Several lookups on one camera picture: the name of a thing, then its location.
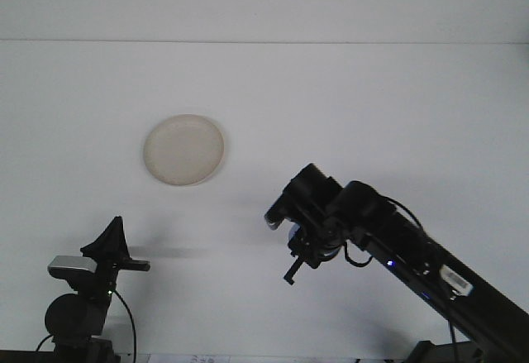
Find pale blue cup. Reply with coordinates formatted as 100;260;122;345
288;222;341;261

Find pale round plate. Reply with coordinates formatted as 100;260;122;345
143;113;226;188

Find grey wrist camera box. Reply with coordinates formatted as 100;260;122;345
264;191;293;232
47;255;99;280

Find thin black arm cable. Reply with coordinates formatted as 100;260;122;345
342;195;460;363
110;289;138;359

